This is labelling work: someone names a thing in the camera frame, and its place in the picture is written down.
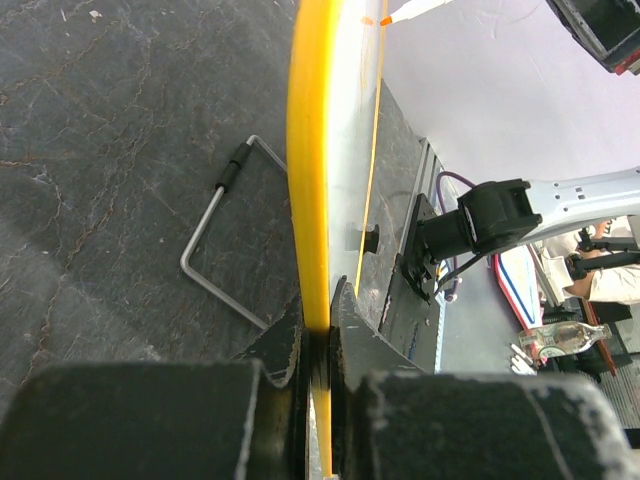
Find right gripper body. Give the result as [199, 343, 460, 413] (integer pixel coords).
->
[546, 0, 639, 76]

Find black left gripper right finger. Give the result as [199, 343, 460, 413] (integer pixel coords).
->
[330, 279, 639, 479]

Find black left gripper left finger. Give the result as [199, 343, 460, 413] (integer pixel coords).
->
[1, 299, 308, 479]

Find white marker with yellow cap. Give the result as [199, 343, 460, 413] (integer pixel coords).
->
[380, 0, 451, 26]

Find whiteboard with yellow frame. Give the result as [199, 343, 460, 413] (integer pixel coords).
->
[286, 1, 388, 479]

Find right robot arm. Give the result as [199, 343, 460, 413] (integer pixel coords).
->
[328, 170, 639, 479]

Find whiteboard metal stand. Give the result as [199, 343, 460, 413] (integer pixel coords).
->
[179, 134, 296, 331]

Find clear plastic bottle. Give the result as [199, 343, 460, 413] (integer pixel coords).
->
[518, 321, 612, 360]

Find person at desk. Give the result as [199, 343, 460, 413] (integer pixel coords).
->
[536, 216, 639, 305]

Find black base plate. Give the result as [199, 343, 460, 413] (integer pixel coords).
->
[378, 193, 445, 374]

